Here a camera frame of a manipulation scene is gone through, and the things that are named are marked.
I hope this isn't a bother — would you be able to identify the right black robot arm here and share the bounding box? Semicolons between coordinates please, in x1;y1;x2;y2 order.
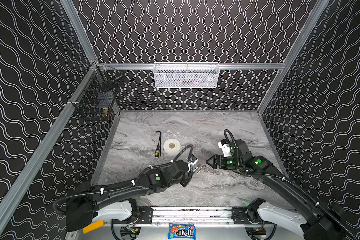
207;129;357;240

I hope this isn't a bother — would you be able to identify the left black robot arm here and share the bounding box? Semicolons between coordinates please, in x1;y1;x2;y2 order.
53;145;197;232

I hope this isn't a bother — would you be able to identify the black hex key tool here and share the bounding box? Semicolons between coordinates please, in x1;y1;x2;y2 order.
155;131;162;159

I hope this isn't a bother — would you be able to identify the white tape roll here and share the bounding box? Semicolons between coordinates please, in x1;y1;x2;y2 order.
163;139;181;155

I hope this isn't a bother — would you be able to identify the blue candy bag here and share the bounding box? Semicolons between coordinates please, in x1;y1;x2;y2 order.
168;223;196;240

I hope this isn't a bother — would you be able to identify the brass object in black basket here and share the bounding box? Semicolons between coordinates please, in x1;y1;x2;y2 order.
103;108;109;117

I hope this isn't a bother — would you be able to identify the yellow block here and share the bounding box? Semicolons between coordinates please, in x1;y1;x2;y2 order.
83;221;106;234

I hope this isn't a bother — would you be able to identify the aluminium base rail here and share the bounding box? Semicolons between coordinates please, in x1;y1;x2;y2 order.
107;206;316;226

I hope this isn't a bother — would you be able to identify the white mesh wall basket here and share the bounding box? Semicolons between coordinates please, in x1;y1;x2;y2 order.
153;62;220;89

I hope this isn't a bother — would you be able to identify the black wire wall basket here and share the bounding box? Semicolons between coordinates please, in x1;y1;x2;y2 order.
74;68;124;122

